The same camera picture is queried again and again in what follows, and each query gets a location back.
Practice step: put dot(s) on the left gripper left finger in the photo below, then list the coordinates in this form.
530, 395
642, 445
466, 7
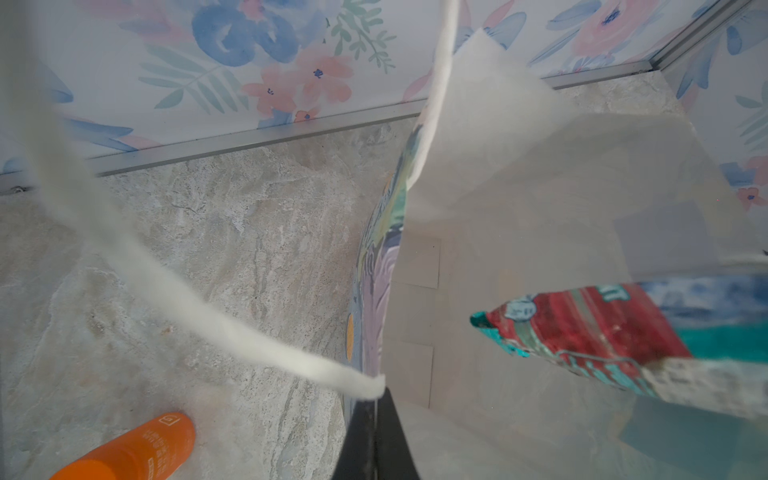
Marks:
356, 459

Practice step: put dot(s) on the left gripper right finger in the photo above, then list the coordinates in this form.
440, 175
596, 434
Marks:
394, 460

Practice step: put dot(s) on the teal candy packet front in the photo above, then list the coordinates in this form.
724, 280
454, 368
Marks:
697, 342

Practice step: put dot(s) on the floral paper gift bag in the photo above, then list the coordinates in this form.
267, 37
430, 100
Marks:
529, 195

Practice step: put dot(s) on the orange bottle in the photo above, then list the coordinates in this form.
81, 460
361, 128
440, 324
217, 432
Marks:
152, 451

